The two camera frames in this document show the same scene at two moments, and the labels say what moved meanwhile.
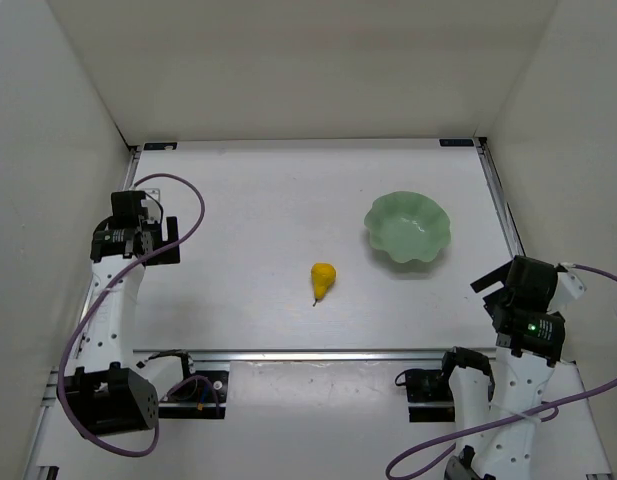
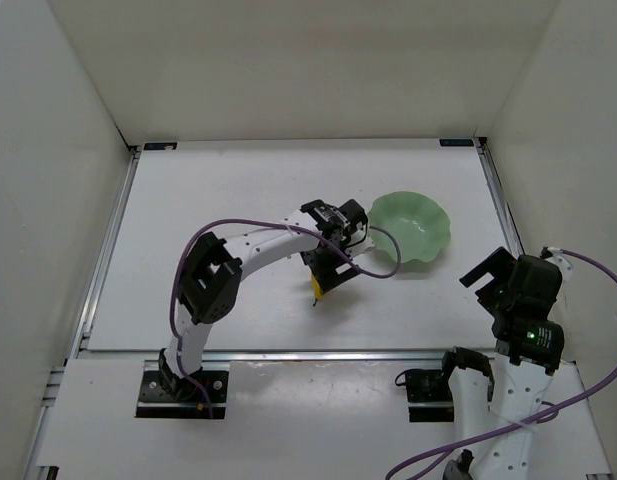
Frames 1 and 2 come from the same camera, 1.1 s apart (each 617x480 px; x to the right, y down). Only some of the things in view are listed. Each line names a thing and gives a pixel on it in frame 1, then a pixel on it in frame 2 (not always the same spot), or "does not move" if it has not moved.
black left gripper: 164,250 → 327,270
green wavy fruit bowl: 404,226 does not move
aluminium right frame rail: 503,208 does not move
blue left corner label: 163,146 does not move
